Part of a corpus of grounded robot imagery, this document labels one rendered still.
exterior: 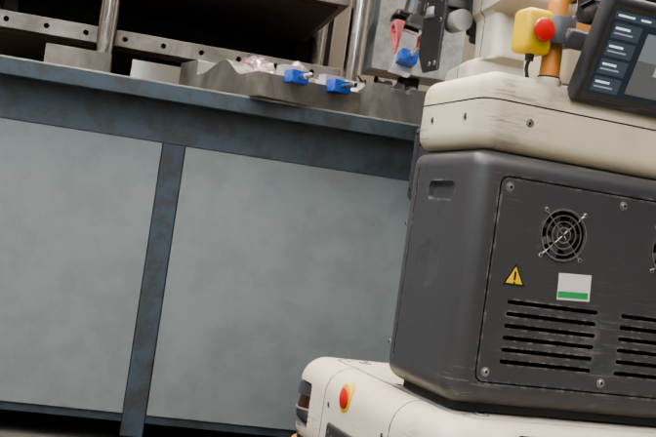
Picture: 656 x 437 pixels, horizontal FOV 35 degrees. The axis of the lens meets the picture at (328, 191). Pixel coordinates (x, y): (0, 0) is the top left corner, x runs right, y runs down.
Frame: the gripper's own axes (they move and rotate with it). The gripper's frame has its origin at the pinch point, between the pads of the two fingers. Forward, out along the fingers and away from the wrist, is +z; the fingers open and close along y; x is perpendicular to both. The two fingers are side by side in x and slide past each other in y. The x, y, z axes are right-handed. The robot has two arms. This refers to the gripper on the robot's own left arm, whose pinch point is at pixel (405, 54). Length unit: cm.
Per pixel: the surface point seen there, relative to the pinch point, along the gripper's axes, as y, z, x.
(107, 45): 69, -2, -75
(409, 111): -4.3, 13.4, 0.1
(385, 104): 1.9, 13.6, 0.0
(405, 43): -19, -34, -81
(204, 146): 40, 36, -1
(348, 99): 11.6, 16.5, 4.2
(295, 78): 25.7, 17.9, 11.7
